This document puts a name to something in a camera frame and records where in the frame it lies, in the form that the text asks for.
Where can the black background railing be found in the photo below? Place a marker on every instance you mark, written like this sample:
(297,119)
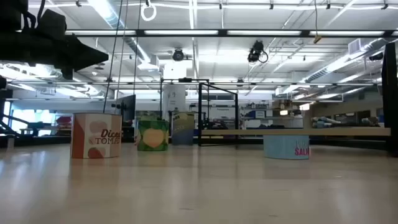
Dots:
(6,93)

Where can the dark monitor on arm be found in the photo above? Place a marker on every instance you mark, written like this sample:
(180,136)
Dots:
(129,107)

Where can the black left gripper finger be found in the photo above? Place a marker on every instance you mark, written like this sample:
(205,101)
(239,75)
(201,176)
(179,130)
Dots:
(84,54)

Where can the rack with red bins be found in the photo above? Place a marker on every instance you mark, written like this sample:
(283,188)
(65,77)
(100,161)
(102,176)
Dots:
(63,121)

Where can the round black ceiling camera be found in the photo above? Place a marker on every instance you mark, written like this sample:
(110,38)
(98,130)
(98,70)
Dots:
(178,55)

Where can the black metal shelf frame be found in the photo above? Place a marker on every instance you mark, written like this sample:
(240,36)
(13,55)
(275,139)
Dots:
(390,93)

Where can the tall blue green can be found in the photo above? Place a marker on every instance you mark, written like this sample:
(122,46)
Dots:
(183,130)

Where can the thin black background frame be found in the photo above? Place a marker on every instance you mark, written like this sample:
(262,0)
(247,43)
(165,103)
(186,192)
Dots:
(185,80)

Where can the diced tomato can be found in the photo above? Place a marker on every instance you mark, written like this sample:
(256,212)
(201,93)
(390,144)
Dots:
(93,137)

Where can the hanging black camera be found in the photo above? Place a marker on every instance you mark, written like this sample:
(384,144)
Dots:
(256,49)

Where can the green can yellow heart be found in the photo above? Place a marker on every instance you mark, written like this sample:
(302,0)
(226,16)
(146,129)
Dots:
(152,138)

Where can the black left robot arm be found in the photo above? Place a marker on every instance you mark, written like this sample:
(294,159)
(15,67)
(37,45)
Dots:
(11,14)

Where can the wooden background counter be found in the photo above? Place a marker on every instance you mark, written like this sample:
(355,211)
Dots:
(342,109)

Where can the black bar with light strips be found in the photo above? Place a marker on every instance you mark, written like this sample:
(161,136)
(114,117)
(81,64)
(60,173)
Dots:
(222,32)

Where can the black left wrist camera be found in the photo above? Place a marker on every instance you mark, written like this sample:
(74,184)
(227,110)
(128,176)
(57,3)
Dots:
(53,20)

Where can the light blue salmon can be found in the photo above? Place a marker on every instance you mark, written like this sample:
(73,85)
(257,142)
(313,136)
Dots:
(280,147)

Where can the wooden shelf board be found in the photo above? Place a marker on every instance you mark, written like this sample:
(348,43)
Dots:
(342,132)

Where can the rolled blue white material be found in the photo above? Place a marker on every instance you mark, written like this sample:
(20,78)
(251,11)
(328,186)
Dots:
(323,122)

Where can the white cylindrical column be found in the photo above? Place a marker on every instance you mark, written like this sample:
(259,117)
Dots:
(174,99)

